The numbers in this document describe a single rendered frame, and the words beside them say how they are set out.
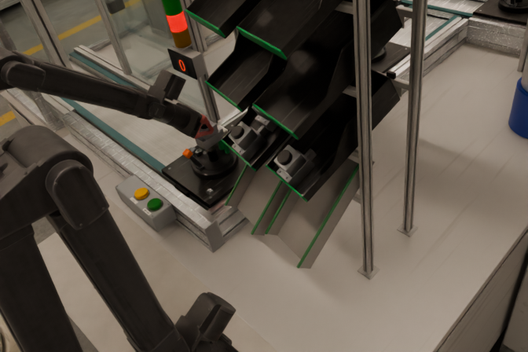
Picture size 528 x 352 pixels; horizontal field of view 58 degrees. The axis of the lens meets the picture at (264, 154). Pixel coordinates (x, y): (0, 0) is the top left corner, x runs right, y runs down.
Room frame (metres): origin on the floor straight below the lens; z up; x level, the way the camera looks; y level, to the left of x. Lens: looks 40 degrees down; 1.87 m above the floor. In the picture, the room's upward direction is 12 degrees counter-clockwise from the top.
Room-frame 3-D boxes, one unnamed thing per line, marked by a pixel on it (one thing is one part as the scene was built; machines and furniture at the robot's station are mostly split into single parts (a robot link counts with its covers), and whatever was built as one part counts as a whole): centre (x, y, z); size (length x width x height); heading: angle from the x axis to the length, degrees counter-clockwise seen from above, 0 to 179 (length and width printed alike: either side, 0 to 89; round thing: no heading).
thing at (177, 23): (1.31, 0.17, 1.33); 0.05 x 0.05 x 0.05
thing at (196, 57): (1.31, 0.17, 1.29); 0.12 x 0.05 x 0.25; 36
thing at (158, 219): (1.03, 0.37, 0.93); 0.21 x 0.07 x 0.06; 36
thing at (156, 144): (1.34, 0.31, 0.91); 0.84 x 0.28 x 0.10; 36
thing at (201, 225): (1.22, 0.43, 0.91); 0.89 x 0.06 x 0.11; 36
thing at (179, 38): (1.31, 0.17, 1.28); 0.05 x 0.05 x 0.05
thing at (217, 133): (1.10, 0.14, 1.08); 0.08 x 0.04 x 0.07; 127
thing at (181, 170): (1.09, 0.15, 0.96); 0.24 x 0.24 x 0.02; 36
